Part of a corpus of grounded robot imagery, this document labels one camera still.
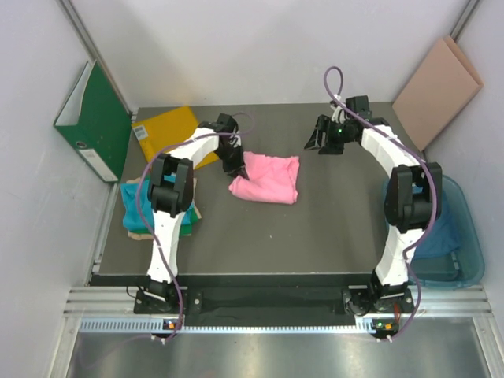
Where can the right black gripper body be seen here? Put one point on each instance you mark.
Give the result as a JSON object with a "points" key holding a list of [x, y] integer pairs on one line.
{"points": [[339, 135]]}

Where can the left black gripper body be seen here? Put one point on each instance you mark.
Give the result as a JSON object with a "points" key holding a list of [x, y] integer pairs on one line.
{"points": [[231, 158]]}

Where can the pink t shirt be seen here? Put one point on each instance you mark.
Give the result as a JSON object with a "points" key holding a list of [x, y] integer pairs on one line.
{"points": [[270, 179]]}

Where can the green t shirt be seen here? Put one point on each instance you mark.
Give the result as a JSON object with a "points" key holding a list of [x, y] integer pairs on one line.
{"points": [[190, 218]]}

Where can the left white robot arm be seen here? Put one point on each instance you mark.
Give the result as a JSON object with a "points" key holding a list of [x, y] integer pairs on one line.
{"points": [[171, 186]]}

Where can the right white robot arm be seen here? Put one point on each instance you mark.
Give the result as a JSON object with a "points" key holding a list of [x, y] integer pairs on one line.
{"points": [[413, 199]]}

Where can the yellow padded envelope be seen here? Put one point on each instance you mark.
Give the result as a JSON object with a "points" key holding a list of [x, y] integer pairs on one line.
{"points": [[166, 129]]}

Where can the beige paper folder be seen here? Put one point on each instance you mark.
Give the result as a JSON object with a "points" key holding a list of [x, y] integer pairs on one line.
{"points": [[443, 84]]}

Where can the blue t shirt in bin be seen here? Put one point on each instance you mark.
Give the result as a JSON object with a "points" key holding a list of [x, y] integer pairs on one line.
{"points": [[443, 239]]}

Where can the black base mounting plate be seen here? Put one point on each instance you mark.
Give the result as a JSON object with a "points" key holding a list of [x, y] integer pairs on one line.
{"points": [[268, 300]]}

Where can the teal plastic bin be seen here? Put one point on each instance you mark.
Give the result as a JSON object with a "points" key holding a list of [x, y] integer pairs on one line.
{"points": [[462, 268]]}

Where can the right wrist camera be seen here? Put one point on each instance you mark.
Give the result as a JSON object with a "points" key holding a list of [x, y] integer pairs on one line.
{"points": [[339, 115]]}

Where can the green ring binder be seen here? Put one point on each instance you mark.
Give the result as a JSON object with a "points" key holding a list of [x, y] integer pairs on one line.
{"points": [[95, 123]]}

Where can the grey slotted cable duct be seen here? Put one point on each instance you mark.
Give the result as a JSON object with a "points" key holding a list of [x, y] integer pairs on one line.
{"points": [[166, 326]]}

